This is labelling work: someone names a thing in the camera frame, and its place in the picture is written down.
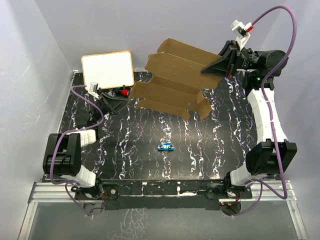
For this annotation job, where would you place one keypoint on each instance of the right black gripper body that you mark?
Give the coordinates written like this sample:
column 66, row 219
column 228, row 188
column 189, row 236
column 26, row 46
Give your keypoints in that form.
column 246, row 60

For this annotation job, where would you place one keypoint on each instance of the white board orange frame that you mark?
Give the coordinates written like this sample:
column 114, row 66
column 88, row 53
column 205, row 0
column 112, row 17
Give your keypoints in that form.
column 108, row 70

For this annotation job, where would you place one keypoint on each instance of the blue toy car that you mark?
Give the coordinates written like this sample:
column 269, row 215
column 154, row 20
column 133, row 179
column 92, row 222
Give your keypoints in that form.
column 166, row 146

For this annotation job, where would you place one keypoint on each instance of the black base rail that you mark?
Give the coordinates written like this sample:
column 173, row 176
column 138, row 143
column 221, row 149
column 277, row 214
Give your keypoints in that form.
column 163, row 194

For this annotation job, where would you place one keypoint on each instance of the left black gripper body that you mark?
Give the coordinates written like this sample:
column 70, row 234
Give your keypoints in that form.
column 104, row 107

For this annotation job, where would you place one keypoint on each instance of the brown cardboard box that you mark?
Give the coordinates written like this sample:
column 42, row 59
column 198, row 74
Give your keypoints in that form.
column 177, row 84

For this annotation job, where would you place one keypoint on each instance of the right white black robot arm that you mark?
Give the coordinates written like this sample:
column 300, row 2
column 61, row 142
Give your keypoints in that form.
column 273, row 152

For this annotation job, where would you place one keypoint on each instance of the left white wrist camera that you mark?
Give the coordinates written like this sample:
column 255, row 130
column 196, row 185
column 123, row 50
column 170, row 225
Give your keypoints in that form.
column 93, row 90

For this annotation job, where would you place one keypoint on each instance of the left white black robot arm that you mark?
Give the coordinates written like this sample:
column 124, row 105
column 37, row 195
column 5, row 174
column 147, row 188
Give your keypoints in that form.
column 62, row 159

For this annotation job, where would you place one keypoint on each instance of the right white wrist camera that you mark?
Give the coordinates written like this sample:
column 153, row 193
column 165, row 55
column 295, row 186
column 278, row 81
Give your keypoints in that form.
column 242, row 32

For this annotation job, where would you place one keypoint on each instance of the aluminium frame rail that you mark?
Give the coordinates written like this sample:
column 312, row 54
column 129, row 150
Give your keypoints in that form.
column 51, row 215

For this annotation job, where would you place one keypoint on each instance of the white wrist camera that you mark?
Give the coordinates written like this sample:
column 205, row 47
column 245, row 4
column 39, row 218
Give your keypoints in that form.
column 93, row 90
column 242, row 32

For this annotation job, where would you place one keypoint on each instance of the red black stamp toy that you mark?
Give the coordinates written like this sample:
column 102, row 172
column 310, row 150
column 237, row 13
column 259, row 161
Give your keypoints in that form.
column 123, row 91

